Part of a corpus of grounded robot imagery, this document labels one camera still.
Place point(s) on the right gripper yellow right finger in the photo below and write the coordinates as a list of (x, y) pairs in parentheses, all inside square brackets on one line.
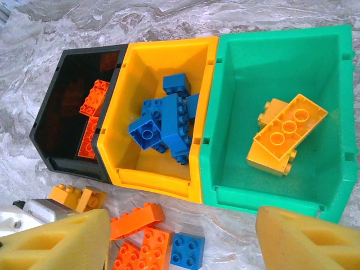
[(309, 247)]

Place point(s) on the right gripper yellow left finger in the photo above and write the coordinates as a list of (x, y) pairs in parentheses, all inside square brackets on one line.
[(56, 247)]

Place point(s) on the yellow lego brick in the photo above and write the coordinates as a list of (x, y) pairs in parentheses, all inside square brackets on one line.
[(267, 157), (274, 111), (90, 198), (63, 195)]

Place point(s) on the black plastic bin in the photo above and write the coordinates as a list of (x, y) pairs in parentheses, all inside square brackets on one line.
[(50, 132)]

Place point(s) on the long blue lego brick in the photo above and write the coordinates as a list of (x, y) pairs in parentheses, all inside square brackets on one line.
[(174, 129)]

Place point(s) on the green plastic bin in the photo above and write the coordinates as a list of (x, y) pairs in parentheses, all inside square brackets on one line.
[(253, 70)]

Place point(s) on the yellow plastic bin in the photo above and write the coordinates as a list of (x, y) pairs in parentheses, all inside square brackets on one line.
[(140, 67)]

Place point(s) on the long orange lego brick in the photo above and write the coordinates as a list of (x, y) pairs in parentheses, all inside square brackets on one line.
[(137, 220)]

